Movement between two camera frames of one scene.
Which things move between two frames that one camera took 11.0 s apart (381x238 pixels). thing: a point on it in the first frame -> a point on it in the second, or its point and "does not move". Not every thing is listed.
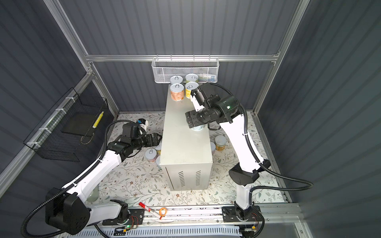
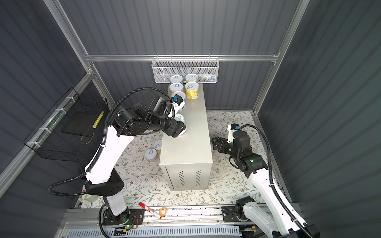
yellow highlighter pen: [97, 120] does not move
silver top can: [198, 128] -> [183, 95]
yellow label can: [189, 87] does not move
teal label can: [176, 79] does not move
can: [158, 161] -> [180, 117]
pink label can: [151, 154] does not move
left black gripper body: [142, 142] -> [170, 127]
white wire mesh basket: [206, 69] does not move
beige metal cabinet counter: [186, 155] does not move
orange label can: [177, 92] does not move
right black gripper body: [196, 118] -> [226, 147]
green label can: [191, 77] does not move
